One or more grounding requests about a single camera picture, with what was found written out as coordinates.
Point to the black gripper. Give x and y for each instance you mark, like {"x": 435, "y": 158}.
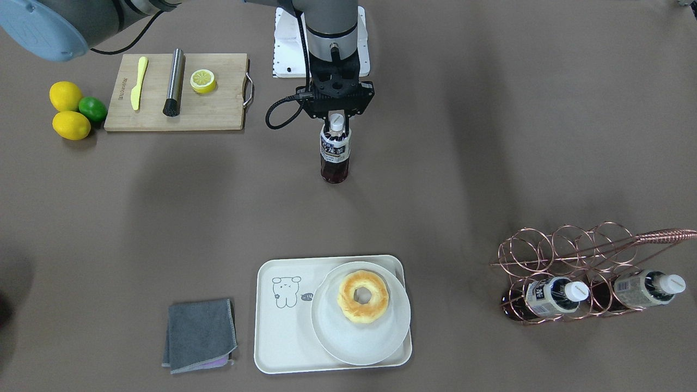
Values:
{"x": 330, "y": 120}

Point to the cream serving tray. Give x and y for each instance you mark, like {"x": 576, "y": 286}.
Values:
{"x": 284, "y": 340}

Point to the wooden cutting board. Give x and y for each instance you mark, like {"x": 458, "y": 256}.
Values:
{"x": 223, "y": 109}

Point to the white round plate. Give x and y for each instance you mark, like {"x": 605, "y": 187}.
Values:
{"x": 360, "y": 343}

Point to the green lime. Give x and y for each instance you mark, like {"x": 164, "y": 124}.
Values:
{"x": 92, "y": 108}

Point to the copper wire bottle rack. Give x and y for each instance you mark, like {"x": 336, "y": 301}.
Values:
{"x": 586, "y": 255}

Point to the grey folded cloth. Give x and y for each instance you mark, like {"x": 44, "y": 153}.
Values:
{"x": 200, "y": 335}

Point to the yellow lemon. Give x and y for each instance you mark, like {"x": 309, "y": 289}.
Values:
{"x": 65, "y": 96}
{"x": 71, "y": 125}

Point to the yellow plastic knife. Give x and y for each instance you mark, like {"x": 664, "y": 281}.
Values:
{"x": 136, "y": 91}

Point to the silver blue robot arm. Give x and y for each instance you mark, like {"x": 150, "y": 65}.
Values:
{"x": 328, "y": 30}

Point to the half lemon slice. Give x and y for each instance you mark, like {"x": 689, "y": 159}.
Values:
{"x": 203, "y": 81}

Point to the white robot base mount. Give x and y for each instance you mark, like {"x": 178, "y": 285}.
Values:
{"x": 287, "y": 55}

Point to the glazed donut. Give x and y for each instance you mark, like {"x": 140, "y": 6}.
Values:
{"x": 377, "y": 304}

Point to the tea bottle front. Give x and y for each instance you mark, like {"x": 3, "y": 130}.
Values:
{"x": 544, "y": 299}
{"x": 636, "y": 291}

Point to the tea bottle taken from rack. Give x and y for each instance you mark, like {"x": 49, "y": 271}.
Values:
{"x": 335, "y": 152}

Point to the lower yellow lemon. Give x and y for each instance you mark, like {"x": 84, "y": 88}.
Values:
{"x": 71, "y": 125}

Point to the upper yellow lemon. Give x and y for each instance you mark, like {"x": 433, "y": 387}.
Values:
{"x": 65, "y": 96}

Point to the steel muddler black tip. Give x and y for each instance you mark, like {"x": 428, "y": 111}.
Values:
{"x": 172, "y": 102}

